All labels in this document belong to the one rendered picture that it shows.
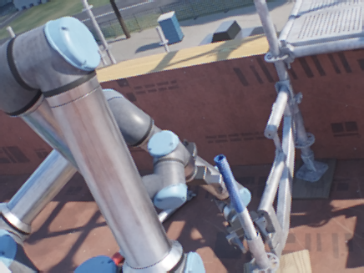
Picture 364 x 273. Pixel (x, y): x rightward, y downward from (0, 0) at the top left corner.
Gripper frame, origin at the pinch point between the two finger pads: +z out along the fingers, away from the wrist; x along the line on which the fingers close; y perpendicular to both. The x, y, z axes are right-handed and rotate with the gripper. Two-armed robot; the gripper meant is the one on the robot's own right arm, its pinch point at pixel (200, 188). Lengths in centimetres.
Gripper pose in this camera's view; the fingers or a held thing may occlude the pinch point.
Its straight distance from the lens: 162.1
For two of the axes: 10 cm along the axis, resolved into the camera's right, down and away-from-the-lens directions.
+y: -1.9, 8.7, -4.6
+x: 9.1, -0.2, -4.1
